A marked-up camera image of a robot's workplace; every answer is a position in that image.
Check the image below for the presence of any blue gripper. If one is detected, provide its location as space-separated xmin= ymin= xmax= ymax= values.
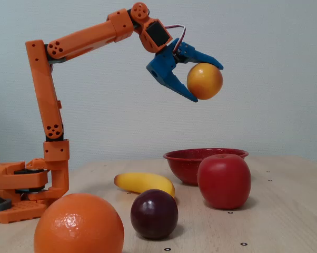
xmin=146 ymin=38 xmax=224 ymax=103

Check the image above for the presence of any yellow orange peach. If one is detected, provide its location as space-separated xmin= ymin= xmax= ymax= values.
xmin=186 ymin=62 xmax=224 ymax=101

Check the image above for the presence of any red speckled bowl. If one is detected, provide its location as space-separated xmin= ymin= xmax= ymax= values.
xmin=163 ymin=148 xmax=250 ymax=187

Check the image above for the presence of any red apple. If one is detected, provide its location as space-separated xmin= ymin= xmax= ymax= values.
xmin=197 ymin=154 xmax=252 ymax=210

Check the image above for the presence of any yellow banana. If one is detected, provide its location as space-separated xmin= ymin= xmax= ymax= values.
xmin=114 ymin=172 xmax=176 ymax=199

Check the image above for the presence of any dark purple plum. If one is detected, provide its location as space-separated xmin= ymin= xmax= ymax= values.
xmin=130 ymin=189 xmax=179 ymax=240

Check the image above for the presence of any orange fruit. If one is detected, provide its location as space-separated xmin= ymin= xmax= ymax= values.
xmin=34 ymin=192 xmax=125 ymax=253

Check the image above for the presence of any dark grey table clamp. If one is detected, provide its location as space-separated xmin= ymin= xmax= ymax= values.
xmin=0 ymin=191 xmax=12 ymax=213

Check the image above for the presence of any white red gripper cable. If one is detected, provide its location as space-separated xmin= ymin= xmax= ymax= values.
xmin=165 ymin=24 xmax=187 ymax=57

